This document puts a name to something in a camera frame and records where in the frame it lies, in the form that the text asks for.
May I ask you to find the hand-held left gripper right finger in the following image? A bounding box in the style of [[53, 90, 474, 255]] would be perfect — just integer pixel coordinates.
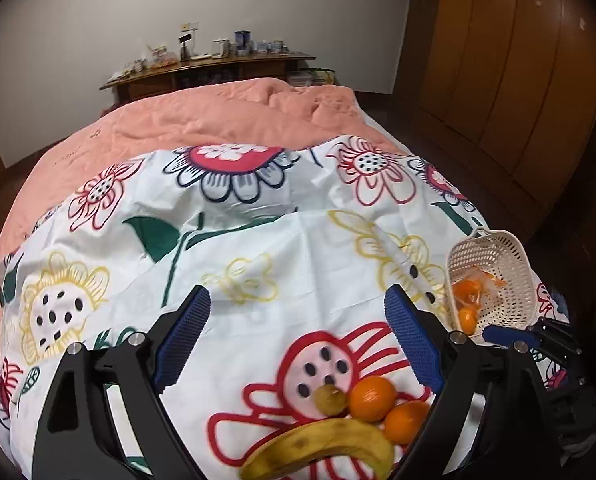
[[384, 284, 564, 480]]

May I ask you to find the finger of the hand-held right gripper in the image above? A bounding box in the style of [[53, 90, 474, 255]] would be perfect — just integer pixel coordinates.
[[482, 325, 541, 348], [535, 317, 586, 386]]

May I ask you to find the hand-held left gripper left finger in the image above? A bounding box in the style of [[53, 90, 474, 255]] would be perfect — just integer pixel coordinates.
[[32, 285, 213, 480]]

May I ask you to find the cream perforated plastic basket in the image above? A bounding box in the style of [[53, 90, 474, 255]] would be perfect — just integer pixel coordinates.
[[447, 229, 539, 346]]

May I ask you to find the green-brown kiwi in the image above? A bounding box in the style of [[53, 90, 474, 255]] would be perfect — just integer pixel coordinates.
[[312, 385, 347, 417]]

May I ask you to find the yellow banana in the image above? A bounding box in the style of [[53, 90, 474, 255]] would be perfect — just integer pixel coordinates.
[[239, 417, 395, 480]]

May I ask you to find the small bagged orange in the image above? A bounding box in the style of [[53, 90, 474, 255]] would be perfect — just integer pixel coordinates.
[[457, 307, 480, 337], [452, 279, 484, 307]]

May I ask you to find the clear plastic bag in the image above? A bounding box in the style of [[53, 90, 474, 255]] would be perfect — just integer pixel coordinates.
[[452, 266, 509, 311]]

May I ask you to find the white floral blanket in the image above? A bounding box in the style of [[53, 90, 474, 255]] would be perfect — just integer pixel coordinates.
[[0, 135, 574, 480]]

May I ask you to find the pink quilt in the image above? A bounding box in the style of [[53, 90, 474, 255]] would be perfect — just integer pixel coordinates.
[[0, 77, 409, 346]]

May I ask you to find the wooden shelf cabinet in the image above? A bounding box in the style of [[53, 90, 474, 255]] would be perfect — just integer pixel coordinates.
[[99, 51, 317, 106]]

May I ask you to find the wooden wardrobe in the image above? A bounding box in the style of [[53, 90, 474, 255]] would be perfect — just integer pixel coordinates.
[[393, 0, 596, 246]]

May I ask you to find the cluster of small trinkets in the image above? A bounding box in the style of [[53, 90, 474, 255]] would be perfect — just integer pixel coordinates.
[[122, 42, 179, 76]]

